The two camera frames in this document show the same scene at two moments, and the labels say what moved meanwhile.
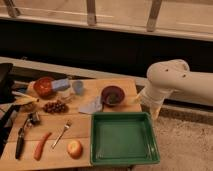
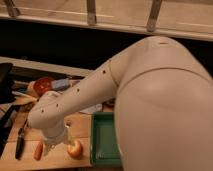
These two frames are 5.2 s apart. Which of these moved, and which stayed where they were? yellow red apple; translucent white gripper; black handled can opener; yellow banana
Moved: translucent white gripper
Stayed: yellow red apple; yellow banana; black handled can opener
